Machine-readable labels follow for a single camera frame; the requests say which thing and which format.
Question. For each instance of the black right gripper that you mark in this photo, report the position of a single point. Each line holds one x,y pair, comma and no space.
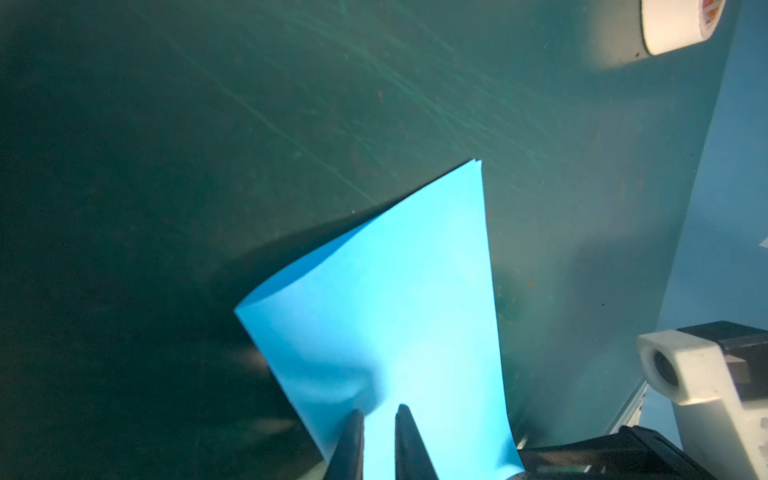
644,454

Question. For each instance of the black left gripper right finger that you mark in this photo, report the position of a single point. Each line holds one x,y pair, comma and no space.
412,461

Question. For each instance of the cyan paper sheet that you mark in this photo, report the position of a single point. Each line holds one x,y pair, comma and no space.
398,311

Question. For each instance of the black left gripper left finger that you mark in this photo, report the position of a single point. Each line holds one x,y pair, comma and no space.
347,460

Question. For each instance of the white double-sided tape roll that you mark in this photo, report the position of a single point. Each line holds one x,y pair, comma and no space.
669,25

